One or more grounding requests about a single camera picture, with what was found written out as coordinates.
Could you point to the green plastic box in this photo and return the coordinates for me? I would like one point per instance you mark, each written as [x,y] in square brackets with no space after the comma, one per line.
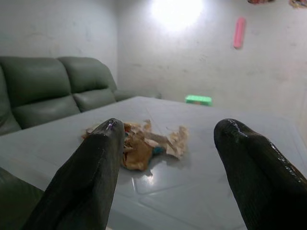
[198,100]

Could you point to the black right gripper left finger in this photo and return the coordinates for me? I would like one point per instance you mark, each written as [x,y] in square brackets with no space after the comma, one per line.
[86,172]

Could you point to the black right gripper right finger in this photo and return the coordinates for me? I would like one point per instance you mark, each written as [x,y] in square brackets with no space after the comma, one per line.
[259,182]

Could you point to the grey glass coffee table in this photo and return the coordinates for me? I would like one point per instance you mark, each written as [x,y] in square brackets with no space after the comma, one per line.
[192,182]

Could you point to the dark green leather sofa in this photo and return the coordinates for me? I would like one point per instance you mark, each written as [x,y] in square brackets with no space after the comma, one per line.
[36,79]

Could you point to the colourful wall decoration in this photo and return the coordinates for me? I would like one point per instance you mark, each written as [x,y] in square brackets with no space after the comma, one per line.
[298,2]
[256,1]

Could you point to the brown paper trash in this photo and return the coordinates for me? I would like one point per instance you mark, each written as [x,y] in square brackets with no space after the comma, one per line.
[138,155]

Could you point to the pink plastic wall strip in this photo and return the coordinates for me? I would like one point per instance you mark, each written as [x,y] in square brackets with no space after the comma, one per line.
[239,33]

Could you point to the red and beige trash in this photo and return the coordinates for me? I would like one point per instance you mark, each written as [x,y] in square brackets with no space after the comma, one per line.
[176,141]

